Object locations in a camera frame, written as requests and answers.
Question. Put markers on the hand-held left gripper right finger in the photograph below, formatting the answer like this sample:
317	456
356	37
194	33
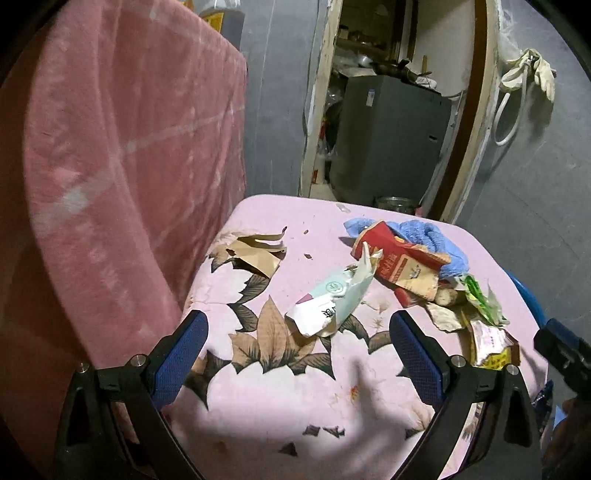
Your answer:
415	357

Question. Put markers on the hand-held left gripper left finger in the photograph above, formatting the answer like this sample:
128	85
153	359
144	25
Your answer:
184	357

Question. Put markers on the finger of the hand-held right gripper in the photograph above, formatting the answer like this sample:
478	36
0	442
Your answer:
565	350

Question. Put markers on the beige paper scrap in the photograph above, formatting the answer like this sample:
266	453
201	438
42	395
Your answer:
448	318

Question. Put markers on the blue plastic bin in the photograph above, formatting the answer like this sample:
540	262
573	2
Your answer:
531	300

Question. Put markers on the pink yellow wrapper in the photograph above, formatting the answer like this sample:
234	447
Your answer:
489	344

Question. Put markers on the green plastic wrapper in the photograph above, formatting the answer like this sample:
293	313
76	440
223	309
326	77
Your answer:
482	297

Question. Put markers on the red torn carton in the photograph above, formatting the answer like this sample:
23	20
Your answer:
397	263

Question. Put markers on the white green torn package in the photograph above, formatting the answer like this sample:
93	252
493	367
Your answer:
330	300

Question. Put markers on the torn brown paper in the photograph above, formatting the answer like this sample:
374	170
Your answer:
256	258

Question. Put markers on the blue cloth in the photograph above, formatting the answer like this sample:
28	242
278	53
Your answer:
438	240

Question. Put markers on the metal pot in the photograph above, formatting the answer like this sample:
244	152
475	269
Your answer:
395	204

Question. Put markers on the pink draped cloth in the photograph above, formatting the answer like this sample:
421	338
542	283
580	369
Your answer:
115	161

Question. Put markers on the grey metal cabinet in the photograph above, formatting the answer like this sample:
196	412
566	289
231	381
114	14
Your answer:
388	138

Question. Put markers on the white hanging gloves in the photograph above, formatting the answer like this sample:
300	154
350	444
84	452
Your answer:
538	69

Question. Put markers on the dark pan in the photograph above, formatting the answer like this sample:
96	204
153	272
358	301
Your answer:
392	69

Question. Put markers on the large dark liquid jug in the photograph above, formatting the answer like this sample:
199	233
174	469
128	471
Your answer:
226	21

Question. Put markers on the wooden door frame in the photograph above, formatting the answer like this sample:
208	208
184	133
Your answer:
471	152

